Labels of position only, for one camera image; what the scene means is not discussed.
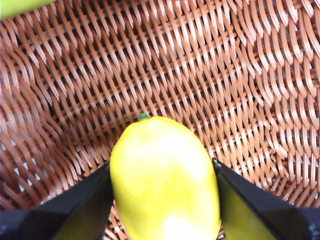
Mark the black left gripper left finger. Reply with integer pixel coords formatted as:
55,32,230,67
0,161,115,240

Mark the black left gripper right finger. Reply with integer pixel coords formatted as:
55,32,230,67
211,157,320,240

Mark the yellow lemon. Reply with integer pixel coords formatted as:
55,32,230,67
109,112,222,240

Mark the brown wicker basket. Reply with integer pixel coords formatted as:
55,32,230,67
0,0,320,240

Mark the green apple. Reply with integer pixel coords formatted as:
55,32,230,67
0,0,55,21

